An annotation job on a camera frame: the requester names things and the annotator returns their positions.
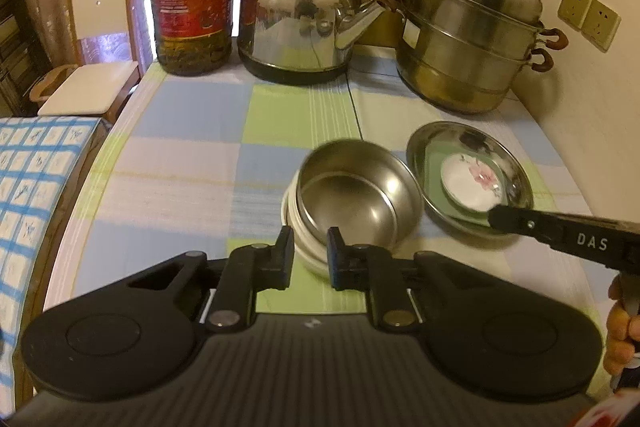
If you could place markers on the green plate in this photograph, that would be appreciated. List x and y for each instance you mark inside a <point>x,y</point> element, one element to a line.
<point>432,179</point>

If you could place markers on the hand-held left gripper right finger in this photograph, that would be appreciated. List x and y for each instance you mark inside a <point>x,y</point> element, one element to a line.
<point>338,259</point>

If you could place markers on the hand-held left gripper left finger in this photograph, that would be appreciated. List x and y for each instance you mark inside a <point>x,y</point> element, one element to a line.
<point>284,257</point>

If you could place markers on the white floral bowl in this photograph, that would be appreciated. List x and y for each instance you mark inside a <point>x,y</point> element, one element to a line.
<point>470,182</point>

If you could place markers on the stainless steel bowl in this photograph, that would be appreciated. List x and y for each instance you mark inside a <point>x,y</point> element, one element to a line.
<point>360,197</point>

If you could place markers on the stainless steel kettle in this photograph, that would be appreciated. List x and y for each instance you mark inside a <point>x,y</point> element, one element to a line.
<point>295,22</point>

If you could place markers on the stainless steel plate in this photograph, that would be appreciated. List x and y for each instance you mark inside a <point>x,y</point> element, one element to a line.
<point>515,172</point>

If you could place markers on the beige wall socket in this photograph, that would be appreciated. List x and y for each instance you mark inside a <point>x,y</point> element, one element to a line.
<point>572,7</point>
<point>602,27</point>

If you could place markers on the person's right hand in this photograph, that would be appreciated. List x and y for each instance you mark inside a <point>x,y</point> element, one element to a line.
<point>617,337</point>

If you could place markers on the dark furniture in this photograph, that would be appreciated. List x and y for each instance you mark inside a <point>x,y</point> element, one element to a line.
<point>17,32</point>

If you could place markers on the white wooden chair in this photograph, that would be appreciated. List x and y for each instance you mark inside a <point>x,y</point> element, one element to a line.
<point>95,82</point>

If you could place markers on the checked pastel tablecloth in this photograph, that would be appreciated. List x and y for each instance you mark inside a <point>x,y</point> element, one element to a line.
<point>200,167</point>

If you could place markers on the stainless steel steamer pot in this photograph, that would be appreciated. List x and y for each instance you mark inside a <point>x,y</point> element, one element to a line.
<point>460,47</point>

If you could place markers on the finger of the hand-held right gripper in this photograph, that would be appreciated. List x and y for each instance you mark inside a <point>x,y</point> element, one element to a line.
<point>520,222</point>

